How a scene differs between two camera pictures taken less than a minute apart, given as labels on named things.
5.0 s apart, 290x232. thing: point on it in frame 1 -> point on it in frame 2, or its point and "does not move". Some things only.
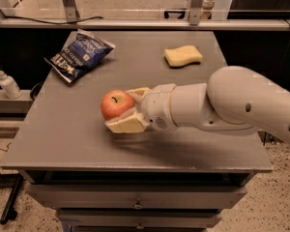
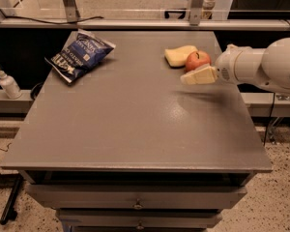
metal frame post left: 71,10 does not move
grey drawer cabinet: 103,181 does not move
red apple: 116,102 -> 196,60
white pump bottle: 9,85 does not move
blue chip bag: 85,52 does not move
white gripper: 157,107 -> 226,66
